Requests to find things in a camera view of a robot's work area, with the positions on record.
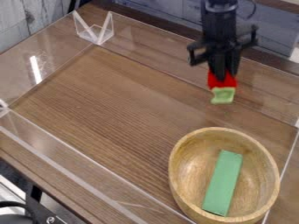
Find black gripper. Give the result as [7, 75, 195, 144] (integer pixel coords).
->
[187, 24, 258, 81]

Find red plush strawberry toy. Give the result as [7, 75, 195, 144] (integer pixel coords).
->
[207, 71, 238, 105]

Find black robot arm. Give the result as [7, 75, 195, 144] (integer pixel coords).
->
[187, 0, 258, 82]

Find wooden oval bowl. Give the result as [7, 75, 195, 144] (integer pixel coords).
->
[168, 127, 280, 224]

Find green rectangular block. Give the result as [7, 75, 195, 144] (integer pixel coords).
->
[201, 150, 243, 217]

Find clear acrylic barrier panel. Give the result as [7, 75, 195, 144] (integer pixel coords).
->
[0, 100, 191, 224]

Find black table leg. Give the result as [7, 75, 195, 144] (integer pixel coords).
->
[25, 184, 43, 210]

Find clear acrylic corner bracket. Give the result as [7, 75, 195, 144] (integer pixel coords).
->
[72, 11, 115, 46]

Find black cable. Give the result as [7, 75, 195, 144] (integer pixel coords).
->
[0, 199, 40, 224]

